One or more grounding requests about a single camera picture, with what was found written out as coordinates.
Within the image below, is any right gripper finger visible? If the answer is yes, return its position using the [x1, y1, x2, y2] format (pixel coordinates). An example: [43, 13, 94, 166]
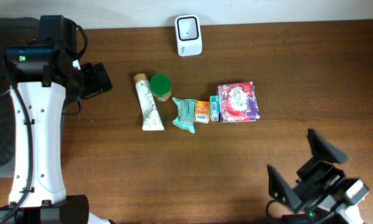
[307, 128, 348, 164]
[267, 165, 303, 213]

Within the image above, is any green lid jar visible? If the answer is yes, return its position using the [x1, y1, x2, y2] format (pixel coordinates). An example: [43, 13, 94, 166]
[150, 74, 171, 102]

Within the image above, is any white floral tube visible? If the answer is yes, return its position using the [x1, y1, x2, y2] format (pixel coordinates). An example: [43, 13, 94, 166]
[134, 73, 164, 131]

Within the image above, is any red purple tissue pack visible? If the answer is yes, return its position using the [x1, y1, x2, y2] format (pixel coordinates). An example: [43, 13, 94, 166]
[217, 82, 260, 123]

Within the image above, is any teal wet wipes pack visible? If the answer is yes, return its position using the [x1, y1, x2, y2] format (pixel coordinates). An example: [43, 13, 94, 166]
[172, 97, 196, 134]

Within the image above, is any orange small tissue pack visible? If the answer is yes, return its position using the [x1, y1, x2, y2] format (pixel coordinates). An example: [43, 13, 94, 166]
[194, 100, 210, 124]

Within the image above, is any small teal gum box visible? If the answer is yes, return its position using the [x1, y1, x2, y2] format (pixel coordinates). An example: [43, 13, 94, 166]
[210, 95, 219, 121]

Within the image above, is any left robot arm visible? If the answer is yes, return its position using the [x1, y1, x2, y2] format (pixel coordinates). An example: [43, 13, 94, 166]
[0, 15, 113, 224]

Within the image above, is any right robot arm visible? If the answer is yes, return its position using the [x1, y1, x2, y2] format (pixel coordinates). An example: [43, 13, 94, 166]
[265, 128, 370, 223]

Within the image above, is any white barcode scanner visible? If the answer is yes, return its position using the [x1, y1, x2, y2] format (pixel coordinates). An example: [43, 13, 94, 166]
[174, 15, 202, 57]

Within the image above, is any grey plastic mesh basket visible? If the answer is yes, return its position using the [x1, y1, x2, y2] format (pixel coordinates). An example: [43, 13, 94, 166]
[0, 17, 39, 178]

